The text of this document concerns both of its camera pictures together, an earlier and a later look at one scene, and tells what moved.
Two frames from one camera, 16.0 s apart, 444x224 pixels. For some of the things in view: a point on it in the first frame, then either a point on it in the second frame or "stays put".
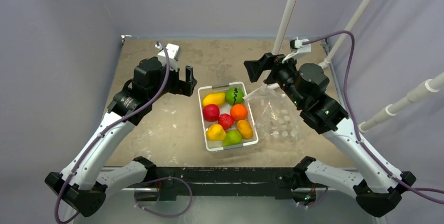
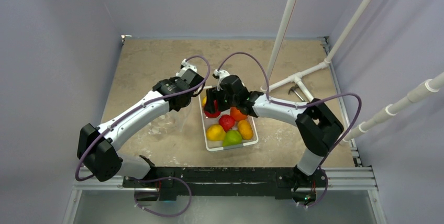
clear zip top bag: [276, 117] → [171, 123]
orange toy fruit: [239, 112] stays put
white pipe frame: [289, 10] stays put
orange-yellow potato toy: [245, 129] stays put
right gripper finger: [255, 68] → [211, 97]
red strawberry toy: [226, 120] stays put
